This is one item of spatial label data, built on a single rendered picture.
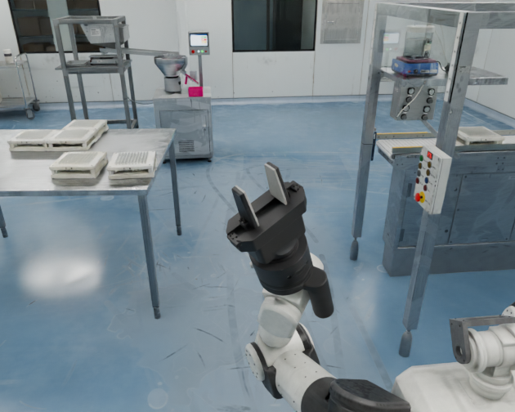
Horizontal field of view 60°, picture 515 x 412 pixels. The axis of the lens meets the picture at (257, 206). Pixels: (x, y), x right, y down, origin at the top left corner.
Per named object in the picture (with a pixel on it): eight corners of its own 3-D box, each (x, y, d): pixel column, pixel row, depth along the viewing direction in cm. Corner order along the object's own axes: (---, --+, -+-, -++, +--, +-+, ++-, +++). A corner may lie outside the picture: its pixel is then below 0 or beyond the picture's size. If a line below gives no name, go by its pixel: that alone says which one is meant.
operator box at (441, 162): (428, 214, 192) (440, 158, 181) (413, 198, 207) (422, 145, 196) (442, 214, 193) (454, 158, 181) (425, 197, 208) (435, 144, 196)
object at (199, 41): (191, 90, 510) (187, 32, 482) (191, 88, 519) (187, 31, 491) (211, 89, 512) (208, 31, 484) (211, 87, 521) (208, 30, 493)
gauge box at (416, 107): (396, 120, 252) (400, 85, 243) (389, 115, 261) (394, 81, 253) (433, 119, 254) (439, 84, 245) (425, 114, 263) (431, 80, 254)
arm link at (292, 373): (307, 364, 100) (363, 409, 79) (256, 389, 96) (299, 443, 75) (293, 317, 99) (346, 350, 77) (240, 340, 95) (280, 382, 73)
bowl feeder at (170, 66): (155, 95, 487) (152, 60, 470) (158, 88, 519) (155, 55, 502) (200, 94, 491) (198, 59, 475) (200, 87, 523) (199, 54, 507)
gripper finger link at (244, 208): (248, 194, 53) (260, 226, 58) (233, 182, 56) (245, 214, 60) (238, 201, 53) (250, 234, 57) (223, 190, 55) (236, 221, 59)
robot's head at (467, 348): (530, 373, 63) (523, 318, 64) (473, 378, 62) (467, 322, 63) (503, 364, 69) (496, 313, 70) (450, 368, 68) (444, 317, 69)
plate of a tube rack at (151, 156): (106, 171, 241) (106, 167, 240) (114, 155, 263) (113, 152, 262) (153, 168, 244) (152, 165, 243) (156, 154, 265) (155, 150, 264)
